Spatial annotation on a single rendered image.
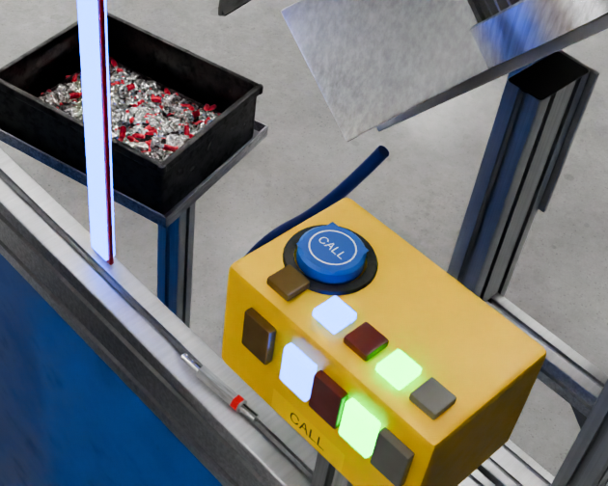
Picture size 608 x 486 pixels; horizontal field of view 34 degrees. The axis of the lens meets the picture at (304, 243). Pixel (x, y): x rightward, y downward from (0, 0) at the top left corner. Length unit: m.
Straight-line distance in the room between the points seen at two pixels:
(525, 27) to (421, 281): 0.32
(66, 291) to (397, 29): 0.37
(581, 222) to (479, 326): 1.78
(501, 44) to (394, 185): 1.44
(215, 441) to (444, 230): 1.48
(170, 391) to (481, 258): 0.50
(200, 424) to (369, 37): 0.37
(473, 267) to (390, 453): 0.68
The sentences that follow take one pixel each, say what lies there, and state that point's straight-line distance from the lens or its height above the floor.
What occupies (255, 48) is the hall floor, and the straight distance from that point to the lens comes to 2.64.
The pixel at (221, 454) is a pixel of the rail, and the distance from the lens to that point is 0.79.
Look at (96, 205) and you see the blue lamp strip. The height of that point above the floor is 0.92.
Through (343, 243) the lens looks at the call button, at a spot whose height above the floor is 1.08.
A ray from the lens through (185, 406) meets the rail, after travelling 0.79.
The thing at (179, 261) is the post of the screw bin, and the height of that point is 0.67.
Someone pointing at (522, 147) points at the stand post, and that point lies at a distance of 1.06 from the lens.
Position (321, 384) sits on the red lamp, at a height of 1.05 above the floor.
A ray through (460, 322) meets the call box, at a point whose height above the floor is 1.07.
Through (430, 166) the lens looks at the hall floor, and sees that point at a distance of 2.36.
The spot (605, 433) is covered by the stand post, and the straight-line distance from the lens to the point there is 1.23.
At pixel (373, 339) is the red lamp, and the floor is 1.08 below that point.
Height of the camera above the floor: 1.48
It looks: 45 degrees down
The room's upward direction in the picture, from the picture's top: 9 degrees clockwise
